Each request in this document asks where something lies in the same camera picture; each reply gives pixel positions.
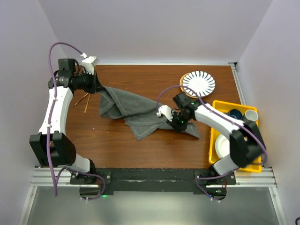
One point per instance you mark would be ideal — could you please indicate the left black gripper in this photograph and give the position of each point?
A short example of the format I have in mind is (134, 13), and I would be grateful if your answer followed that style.
(95, 86)

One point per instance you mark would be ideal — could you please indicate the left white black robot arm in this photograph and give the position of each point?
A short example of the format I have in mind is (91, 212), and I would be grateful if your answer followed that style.
(51, 142)

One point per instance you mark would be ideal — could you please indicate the gold fork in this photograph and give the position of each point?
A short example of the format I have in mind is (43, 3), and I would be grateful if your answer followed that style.
(87, 103)

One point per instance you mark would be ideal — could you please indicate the yellow plastic tray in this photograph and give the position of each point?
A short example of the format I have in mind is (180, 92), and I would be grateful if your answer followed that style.
(244, 150)

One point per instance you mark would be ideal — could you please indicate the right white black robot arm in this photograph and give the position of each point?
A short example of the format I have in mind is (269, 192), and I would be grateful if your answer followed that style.
(201, 111)

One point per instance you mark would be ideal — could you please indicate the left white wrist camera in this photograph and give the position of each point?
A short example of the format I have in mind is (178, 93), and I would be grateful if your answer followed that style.
(89, 63)

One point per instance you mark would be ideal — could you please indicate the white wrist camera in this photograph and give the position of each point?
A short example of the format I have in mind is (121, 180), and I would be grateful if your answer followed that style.
(89, 63)
(165, 111)

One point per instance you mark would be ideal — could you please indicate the white paper plate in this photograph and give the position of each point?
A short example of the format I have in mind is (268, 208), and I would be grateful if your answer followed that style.
(222, 146)

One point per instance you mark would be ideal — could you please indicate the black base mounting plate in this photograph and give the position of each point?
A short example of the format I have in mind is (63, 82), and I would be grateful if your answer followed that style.
(112, 180)

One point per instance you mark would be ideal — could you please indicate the white grey mug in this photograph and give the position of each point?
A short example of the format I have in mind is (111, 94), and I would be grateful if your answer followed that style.
(250, 115)

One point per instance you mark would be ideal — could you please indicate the striped blue white plate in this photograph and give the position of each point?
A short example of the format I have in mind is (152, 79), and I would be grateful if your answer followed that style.
(200, 82)

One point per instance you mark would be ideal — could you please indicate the gold spoon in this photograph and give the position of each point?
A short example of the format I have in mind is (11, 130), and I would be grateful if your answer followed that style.
(82, 99)

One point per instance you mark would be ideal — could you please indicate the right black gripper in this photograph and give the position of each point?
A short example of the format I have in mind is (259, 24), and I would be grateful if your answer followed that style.
(176, 128)

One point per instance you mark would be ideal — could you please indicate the dark blue mug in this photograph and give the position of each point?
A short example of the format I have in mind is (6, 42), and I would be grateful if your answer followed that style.
(234, 113)

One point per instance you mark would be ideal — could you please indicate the grey cloth napkin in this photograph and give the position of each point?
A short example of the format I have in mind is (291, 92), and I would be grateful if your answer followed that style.
(138, 112)

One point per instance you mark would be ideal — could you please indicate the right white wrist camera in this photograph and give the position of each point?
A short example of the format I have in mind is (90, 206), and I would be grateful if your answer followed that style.
(165, 111)

